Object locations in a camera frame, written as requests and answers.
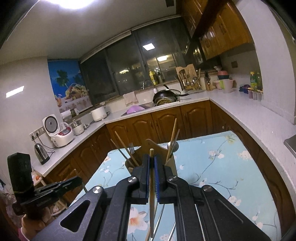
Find steel chopstick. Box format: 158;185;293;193
151;204;166;240
167;223;176;241

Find wooden chopstick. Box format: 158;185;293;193
114;131;140;167
149;148;155;238
166;130;180;162
166;118;177;163
110;139;134;168

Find wooden kitchen cabinets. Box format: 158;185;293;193
43;0;290;235

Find person's left hand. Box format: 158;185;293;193
21;207;54;240

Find wooden slatted utensil holder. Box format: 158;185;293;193
124;138;178;178

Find steel fork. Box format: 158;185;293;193
128;143;136;163

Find steel electric kettle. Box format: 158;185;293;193
34;143;50;165

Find blue floral tablecloth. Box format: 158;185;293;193
85;131;282;240

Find white rice cooker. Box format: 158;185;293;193
42;114;74;148

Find small white cooker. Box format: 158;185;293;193
70;120;85;136

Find white crock pot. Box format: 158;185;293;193
91;106;108;121

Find black wok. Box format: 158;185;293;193
152;85;189;104

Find counter utensil rack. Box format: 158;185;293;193
175;64;202;91

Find pink plastic containers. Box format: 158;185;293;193
214;66;234;93

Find fruit beach poster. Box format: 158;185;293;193
48;59;92;113

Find gas stove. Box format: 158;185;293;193
284;135;296;157

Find green drink bottle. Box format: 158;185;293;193
250;71;257;90

